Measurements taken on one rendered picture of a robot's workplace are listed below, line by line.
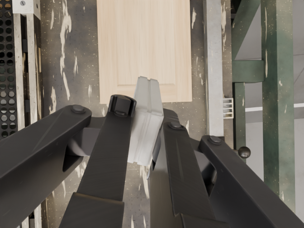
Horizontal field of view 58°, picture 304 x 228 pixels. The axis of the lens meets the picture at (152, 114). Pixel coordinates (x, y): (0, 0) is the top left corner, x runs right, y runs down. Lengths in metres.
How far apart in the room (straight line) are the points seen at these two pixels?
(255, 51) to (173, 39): 1.86
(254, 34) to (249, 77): 1.54
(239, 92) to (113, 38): 0.50
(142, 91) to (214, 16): 0.85
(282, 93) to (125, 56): 0.55
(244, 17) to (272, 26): 0.27
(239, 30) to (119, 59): 0.65
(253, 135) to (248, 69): 2.81
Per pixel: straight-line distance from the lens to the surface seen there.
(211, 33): 0.98
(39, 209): 0.96
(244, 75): 1.08
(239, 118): 1.08
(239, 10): 1.31
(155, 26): 0.97
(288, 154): 1.07
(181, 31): 0.98
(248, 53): 2.76
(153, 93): 0.16
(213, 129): 0.96
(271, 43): 1.09
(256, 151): 3.76
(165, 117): 0.15
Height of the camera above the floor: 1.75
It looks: 32 degrees down
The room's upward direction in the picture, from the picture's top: 175 degrees clockwise
